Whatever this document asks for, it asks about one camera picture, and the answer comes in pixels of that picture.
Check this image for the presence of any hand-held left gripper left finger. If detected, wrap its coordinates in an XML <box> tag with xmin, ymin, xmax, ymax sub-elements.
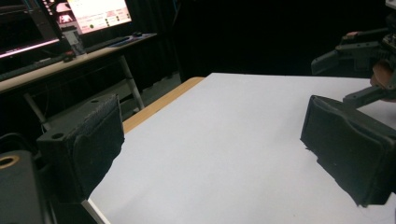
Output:
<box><xmin>36</xmin><ymin>94</ymin><xmax>126</xmax><ymax>203</ymax></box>

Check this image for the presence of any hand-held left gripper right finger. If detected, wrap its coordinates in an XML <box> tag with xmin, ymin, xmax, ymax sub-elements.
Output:
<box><xmin>300</xmin><ymin>95</ymin><xmax>396</xmax><ymax>208</ymax></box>

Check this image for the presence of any long wooden desk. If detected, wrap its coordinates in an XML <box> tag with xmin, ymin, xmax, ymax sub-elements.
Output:
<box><xmin>0</xmin><ymin>32</ymin><xmax>158</xmax><ymax>133</ymax></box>

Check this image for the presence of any black keyboard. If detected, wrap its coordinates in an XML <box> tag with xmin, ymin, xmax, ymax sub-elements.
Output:
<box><xmin>0</xmin><ymin>55</ymin><xmax>68</xmax><ymax>82</ymax></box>
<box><xmin>84</xmin><ymin>35</ymin><xmax>133</xmax><ymax>54</ymax></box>

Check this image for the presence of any small standing device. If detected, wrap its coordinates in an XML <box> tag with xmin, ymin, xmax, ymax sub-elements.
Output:
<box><xmin>61</xmin><ymin>28</ymin><xmax>87</xmax><ymax>58</ymax></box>

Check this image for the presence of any dark monitor with pink line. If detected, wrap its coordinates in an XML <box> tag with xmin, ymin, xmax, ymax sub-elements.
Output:
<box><xmin>0</xmin><ymin>0</ymin><xmax>63</xmax><ymax>61</ymax></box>

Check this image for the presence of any bright lit monitor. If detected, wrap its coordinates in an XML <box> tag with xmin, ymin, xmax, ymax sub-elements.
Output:
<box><xmin>65</xmin><ymin>0</ymin><xmax>133</xmax><ymax>35</ymax></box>

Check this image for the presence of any black cable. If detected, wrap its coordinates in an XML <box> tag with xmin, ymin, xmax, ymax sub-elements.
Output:
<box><xmin>0</xmin><ymin>132</ymin><xmax>40</xmax><ymax>157</ymax></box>

